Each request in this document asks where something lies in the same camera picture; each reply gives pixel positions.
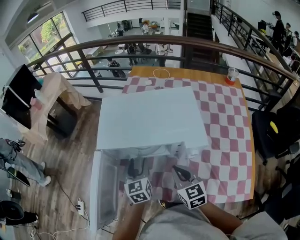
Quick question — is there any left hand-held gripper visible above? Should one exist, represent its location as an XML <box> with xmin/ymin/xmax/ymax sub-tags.
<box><xmin>123</xmin><ymin>158</ymin><xmax>153</xmax><ymax>204</ymax></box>

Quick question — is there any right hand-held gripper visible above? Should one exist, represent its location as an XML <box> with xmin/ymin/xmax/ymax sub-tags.
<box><xmin>172</xmin><ymin>165</ymin><xmax>207</xmax><ymax>210</ymax></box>

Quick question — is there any white microwave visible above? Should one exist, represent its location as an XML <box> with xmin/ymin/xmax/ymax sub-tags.
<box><xmin>89</xmin><ymin>86</ymin><xmax>209</xmax><ymax>233</ymax></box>

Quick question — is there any person's right forearm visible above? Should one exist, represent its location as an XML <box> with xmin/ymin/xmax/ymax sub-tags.
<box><xmin>199</xmin><ymin>202</ymin><xmax>243</xmax><ymax>236</ymax></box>

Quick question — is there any person's left forearm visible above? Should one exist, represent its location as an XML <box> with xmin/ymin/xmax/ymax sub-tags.
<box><xmin>112</xmin><ymin>200</ymin><xmax>150</xmax><ymax>240</ymax></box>

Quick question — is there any person's grey shirt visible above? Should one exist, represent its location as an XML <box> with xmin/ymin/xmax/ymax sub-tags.
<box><xmin>138</xmin><ymin>203</ymin><xmax>289</xmax><ymax>240</ymax></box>

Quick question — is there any white power strip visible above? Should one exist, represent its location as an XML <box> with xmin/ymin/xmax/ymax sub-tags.
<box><xmin>77</xmin><ymin>198</ymin><xmax>85</xmax><ymax>216</ymax></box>

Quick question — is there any red white checkered tablecloth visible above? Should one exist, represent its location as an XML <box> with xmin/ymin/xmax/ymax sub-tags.
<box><xmin>118</xmin><ymin>76</ymin><xmax>255</xmax><ymax>204</ymax></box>

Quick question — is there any black office chair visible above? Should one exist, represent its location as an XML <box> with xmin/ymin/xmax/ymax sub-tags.
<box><xmin>257</xmin><ymin>154</ymin><xmax>300</xmax><ymax>225</ymax></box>
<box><xmin>252</xmin><ymin>105</ymin><xmax>300</xmax><ymax>165</ymax></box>

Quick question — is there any black table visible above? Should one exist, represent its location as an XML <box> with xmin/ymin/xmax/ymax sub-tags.
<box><xmin>46</xmin><ymin>96</ymin><xmax>79</xmax><ymax>139</ymax></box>

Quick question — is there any wooden table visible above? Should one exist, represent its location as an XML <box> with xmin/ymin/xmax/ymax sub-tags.
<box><xmin>127</xmin><ymin>66</ymin><xmax>256</xmax><ymax>202</ymax></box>

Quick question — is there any plastic cup with red drink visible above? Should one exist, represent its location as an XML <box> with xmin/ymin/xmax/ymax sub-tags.
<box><xmin>226</xmin><ymin>67</ymin><xmax>240</xmax><ymax>85</ymax></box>

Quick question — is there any small black trash bin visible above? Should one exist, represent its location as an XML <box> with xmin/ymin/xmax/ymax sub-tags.
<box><xmin>7</xmin><ymin>166</ymin><xmax>30</xmax><ymax>188</ymax></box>

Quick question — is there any black standing fan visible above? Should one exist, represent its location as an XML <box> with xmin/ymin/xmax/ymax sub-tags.
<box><xmin>0</xmin><ymin>200</ymin><xmax>38</xmax><ymax>227</ymax></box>

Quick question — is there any beige cloth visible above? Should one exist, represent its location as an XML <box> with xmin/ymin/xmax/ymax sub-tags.
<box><xmin>22</xmin><ymin>71</ymin><xmax>92</xmax><ymax>141</ymax></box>

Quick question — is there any pink bottle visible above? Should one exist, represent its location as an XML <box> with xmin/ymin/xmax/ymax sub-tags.
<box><xmin>30</xmin><ymin>97</ymin><xmax>44</xmax><ymax>110</ymax></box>

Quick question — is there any white bottle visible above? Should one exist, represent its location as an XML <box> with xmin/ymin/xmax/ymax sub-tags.
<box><xmin>34</xmin><ymin>89</ymin><xmax>46</xmax><ymax>103</ymax></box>

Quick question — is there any dark curved railing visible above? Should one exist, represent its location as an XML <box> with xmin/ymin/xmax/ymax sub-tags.
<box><xmin>24</xmin><ymin>35</ymin><xmax>298</xmax><ymax>113</ymax></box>

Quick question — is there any dark staircase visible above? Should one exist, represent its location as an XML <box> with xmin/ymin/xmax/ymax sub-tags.
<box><xmin>182</xmin><ymin>13</ymin><xmax>215</xmax><ymax>68</ymax></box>

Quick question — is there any white kitchen counter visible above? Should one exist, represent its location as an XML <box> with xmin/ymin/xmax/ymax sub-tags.
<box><xmin>107</xmin><ymin>18</ymin><xmax>181</xmax><ymax>36</ymax></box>

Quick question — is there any black mezzanine railing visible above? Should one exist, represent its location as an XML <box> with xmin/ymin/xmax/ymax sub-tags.
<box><xmin>214</xmin><ymin>1</ymin><xmax>291</xmax><ymax>71</ymax></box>

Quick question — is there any large window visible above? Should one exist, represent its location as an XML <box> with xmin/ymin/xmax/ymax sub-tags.
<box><xmin>17</xmin><ymin>11</ymin><xmax>78</xmax><ymax>78</ymax></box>

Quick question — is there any black balcony railing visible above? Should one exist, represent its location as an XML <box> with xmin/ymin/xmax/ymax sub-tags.
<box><xmin>81</xmin><ymin>0</ymin><xmax>182</xmax><ymax>23</ymax></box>

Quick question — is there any black floor cable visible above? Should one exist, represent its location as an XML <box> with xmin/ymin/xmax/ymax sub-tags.
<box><xmin>50</xmin><ymin>178</ymin><xmax>82</xmax><ymax>209</ymax></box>

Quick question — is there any white floor cable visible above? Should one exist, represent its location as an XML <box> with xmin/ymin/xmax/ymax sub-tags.
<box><xmin>30</xmin><ymin>210</ymin><xmax>91</xmax><ymax>240</ymax></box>

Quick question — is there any white charger cable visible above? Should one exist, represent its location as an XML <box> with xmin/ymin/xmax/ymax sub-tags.
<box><xmin>144</xmin><ymin>68</ymin><xmax>171</xmax><ymax>86</ymax></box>

